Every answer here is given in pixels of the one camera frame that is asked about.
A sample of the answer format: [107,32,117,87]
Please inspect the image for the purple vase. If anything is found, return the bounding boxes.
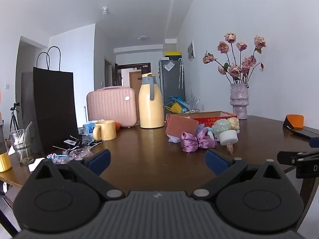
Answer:
[230,83,250,120]

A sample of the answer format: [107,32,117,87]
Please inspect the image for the purple satin bow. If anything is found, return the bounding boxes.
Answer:
[180,129,217,153]

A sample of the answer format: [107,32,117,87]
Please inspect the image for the pink suitcase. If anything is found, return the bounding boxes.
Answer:
[86,86,138,128]

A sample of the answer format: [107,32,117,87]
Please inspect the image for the orange black device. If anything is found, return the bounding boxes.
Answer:
[282,114,305,130]

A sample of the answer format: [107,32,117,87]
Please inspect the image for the black tripod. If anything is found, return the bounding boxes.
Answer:
[9,103,22,132]

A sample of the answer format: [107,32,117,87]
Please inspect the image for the clear wrapped bouquet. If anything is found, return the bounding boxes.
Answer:
[186,90,201,113]

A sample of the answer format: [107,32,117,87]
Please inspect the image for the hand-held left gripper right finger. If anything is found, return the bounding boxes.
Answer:
[192,149,289,201]

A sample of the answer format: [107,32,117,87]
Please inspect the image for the pastel plush toy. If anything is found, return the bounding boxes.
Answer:
[212,118,240,154]

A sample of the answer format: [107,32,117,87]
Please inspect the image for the yellow mug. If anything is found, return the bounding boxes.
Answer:
[93,120,117,141]

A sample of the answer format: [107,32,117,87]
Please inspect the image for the yellow plastic basket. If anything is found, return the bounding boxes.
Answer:
[164,103,183,114]

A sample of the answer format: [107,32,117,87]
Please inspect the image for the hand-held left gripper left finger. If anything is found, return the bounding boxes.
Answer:
[30,149,125,201]

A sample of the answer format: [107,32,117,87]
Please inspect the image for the hanging umbrella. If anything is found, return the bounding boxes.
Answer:
[178,58,185,89]

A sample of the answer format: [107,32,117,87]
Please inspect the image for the blue plastic rack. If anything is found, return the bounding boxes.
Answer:
[167,95,186,107]

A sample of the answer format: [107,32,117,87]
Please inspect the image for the black paper bag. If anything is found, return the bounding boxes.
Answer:
[33,46,80,155]

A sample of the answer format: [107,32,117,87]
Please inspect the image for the yellow thermos jug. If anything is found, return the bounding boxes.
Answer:
[138,73,165,129]

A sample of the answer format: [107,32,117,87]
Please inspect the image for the blue tissue packet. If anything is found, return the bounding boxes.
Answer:
[83,120,105,136]

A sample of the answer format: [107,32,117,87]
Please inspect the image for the red cardboard box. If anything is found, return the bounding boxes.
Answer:
[166,111,238,130]

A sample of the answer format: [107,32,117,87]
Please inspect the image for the dried rose bouquet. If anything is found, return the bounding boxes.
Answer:
[203,32,267,84]

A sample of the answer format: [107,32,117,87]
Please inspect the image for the yellow bottle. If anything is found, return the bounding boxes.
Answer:
[0,90,12,172]

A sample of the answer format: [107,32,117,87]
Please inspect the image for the pile of clear wrappers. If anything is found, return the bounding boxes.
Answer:
[47,146,93,165]

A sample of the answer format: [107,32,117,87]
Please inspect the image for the grey paper bag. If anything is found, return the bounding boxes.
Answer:
[21,72,44,153]

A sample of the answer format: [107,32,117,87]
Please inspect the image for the brown wooden door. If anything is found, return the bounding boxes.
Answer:
[129,71,142,97]

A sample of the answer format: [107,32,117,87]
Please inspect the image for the black card with label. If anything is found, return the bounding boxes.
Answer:
[63,134,83,147]

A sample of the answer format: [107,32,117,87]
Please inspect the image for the white crumpled paper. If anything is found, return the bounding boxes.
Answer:
[29,158,45,172]

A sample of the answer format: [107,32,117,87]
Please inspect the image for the brown sponge cake toy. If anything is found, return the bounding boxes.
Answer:
[165,115,199,137]

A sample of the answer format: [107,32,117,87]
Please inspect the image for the clear glass cup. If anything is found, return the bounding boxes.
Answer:
[9,122,34,165]

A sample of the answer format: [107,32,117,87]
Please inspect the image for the grey fridge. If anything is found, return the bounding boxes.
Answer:
[159,58,186,115]

